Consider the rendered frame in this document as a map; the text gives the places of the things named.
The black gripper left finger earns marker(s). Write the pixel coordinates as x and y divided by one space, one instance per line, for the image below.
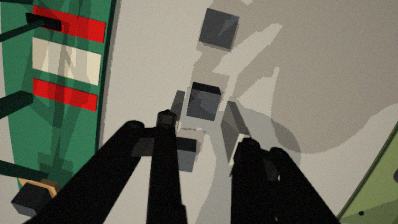
89 196

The dark grey square block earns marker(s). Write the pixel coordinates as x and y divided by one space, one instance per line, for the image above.
31 199
218 28
203 102
186 150

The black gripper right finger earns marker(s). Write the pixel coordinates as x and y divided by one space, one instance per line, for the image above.
295 200

